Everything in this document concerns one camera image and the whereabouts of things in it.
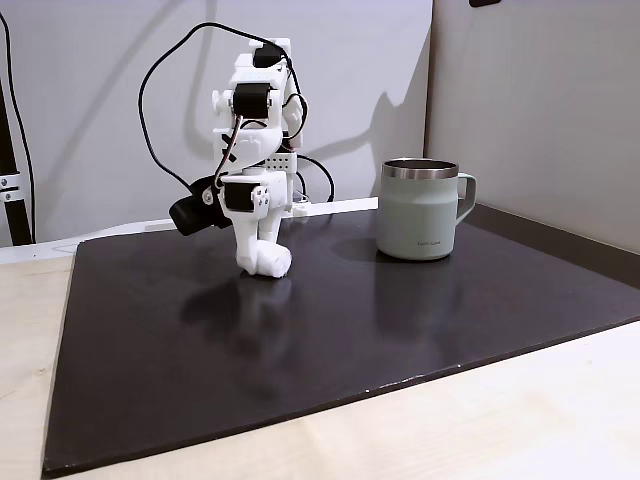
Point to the white gauze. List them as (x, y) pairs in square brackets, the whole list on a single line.
[(272, 262)]

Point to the black wall-mounted object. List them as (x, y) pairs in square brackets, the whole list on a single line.
[(485, 2)]

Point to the black oval gripper camera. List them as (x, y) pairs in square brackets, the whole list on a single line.
[(192, 210)]

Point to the black stand with white bracket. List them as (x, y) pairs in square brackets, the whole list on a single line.
[(12, 210)]

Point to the sage green steel-rimmed mug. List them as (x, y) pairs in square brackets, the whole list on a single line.
[(417, 220)]

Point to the black table mat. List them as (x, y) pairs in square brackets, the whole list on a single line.
[(300, 340)]

